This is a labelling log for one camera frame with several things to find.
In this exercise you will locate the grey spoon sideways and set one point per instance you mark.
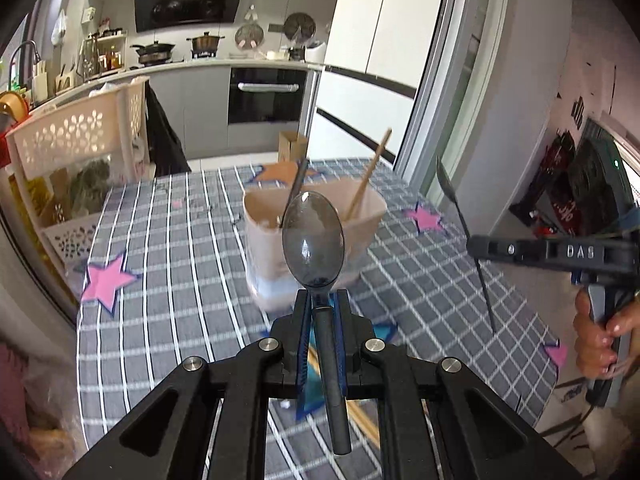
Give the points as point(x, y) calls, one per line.
point(447, 188)

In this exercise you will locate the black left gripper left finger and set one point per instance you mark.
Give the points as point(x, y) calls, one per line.
point(207, 420)

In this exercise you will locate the right hand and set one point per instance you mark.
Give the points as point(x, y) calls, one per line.
point(596, 358)

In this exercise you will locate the brown cooking pot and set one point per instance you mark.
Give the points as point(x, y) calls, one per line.
point(205, 46)

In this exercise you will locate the beige perforated storage rack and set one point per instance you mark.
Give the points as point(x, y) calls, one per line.
point(67, 159)

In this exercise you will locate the black garment on rack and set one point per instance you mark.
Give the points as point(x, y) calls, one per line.
point(165, 148)

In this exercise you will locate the wooden chopstick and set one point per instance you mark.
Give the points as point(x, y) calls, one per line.
point(354, 204)

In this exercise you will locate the black built-in oven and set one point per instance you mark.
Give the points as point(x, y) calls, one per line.
point(259, 94)

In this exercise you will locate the chrome kitchen faucet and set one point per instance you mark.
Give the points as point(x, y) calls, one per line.
point(22, 61)

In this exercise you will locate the grey checkered tablecloth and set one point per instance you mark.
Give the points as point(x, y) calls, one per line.
point(166, 280)

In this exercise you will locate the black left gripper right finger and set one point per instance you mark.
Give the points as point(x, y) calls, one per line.
point(439, 419)

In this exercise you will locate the white refrigerator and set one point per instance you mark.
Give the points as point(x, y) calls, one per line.
point(375, 61)

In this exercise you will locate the beige plastic utensil holder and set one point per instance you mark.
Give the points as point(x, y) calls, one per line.
point(269, 280)

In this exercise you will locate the cardboard box on floor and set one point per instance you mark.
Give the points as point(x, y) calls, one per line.
point(292, 146)

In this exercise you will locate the black wok on stove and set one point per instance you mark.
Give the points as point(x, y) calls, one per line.
point(152, 54)

